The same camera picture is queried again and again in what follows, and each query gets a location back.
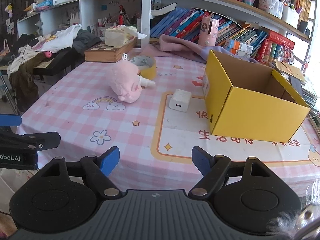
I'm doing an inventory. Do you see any yellow cardboard box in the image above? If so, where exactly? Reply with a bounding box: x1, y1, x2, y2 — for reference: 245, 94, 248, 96
202, 50, 310, 142

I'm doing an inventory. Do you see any pink plush toy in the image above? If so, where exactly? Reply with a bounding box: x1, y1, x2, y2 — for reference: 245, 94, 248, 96
106, 60, 142, 103

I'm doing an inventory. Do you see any yellow tape roll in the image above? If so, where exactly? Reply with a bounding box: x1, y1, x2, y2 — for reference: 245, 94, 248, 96
129, 55, 157, 80

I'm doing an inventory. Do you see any orange white small box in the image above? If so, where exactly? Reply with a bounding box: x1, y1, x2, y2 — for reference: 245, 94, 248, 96
223, 38, 253, 58

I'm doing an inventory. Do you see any pen holder cup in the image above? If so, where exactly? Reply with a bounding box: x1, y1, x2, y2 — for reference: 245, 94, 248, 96
97, 17, 113, 37

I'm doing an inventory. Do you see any pink cylindrical device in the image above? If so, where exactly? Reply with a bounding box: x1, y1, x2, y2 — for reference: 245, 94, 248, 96
197, 17, 219, 47

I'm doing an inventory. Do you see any white tissue pack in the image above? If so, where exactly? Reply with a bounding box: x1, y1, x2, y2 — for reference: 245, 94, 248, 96
104, 25, 147, 47

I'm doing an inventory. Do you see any wooden chess board box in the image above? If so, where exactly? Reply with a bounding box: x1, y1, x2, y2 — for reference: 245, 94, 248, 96
84, 38, 137, 63

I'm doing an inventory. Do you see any pink checkered tablecloth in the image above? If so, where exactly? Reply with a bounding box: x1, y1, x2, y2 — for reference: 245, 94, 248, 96
17, 55, 319, 196

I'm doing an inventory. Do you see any pink purple cloth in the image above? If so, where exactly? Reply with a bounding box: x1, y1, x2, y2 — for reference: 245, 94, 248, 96
144, 35, 257, 63

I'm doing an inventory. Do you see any pile of clothes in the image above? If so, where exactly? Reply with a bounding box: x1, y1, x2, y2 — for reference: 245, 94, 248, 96
7, 24, 101, 77

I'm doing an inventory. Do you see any large white charger block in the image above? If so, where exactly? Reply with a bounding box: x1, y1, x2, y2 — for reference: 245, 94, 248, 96
169, 89, 191, 113

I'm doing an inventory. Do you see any white bookshelf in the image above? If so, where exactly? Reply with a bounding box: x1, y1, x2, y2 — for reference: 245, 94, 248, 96
16, 0, 317, 63

